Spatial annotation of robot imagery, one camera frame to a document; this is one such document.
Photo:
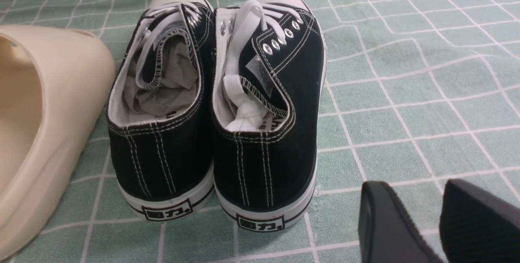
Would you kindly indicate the cream slide, right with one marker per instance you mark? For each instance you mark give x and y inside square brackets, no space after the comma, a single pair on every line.
[53,87]

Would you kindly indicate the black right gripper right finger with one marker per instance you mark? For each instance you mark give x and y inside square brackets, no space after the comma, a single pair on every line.
[477,226]

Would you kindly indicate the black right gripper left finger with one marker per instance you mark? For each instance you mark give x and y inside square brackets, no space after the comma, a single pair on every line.
[386,231]

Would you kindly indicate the black canvas sneaker, left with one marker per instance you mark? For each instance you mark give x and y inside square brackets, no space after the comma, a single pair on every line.
[159,111]

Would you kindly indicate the green checked tablecloth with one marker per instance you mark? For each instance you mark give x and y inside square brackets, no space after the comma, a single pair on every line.
[416,92]

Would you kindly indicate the black canvas sneaker, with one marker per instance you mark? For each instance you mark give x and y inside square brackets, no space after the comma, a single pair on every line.
[159,111]
[270,64]

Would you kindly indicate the black canvas sneaker, right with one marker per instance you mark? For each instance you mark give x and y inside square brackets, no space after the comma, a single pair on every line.
[270,64]

